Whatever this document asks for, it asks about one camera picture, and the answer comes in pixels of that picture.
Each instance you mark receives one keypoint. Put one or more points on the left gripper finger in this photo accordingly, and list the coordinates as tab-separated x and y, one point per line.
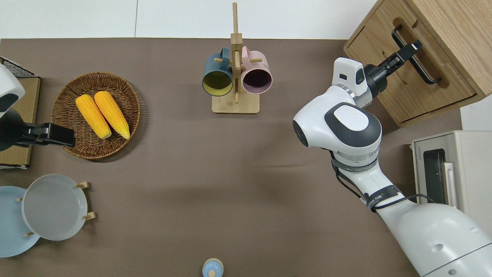
38	136
61	137

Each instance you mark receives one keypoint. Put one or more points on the pink ceramic mug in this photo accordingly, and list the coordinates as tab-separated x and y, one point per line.
257	75

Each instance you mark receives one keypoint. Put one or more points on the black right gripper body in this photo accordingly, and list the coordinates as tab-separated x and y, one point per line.
376	79

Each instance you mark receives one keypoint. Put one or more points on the white toaster oven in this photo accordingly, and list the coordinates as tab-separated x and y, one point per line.
472	173

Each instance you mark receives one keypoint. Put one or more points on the wooden drawer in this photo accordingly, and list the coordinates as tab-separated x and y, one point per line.
403	96

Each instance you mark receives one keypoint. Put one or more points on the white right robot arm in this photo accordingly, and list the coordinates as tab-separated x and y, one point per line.
346	127

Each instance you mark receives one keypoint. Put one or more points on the grey plate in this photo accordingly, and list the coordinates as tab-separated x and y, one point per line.
54	207

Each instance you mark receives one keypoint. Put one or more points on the light blue plate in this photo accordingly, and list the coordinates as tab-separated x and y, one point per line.
11	227

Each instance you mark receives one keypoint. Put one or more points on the dark blue mug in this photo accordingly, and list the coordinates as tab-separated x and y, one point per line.
217	75

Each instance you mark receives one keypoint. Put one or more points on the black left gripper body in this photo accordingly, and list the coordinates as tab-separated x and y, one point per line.
11	132

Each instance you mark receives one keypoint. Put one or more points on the light wooden cabinet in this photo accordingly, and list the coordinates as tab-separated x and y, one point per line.
457	34

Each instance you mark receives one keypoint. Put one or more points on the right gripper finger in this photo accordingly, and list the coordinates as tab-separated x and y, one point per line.
411	49

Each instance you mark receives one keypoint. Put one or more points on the wooden mug rack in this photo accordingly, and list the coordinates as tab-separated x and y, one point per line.
235	105

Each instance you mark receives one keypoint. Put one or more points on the yellow corn cob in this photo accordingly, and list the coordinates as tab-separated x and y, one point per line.
94	117
113	115

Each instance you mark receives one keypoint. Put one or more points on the brown table mat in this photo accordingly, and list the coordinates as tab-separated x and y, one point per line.
192	173

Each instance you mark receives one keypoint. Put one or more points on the wooden plate rack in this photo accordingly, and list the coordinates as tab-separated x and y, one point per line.
90	216

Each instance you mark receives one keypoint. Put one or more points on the brown wicker basket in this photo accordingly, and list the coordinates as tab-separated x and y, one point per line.
69	148

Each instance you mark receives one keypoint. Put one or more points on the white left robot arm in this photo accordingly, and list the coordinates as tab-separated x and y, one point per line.
7	88

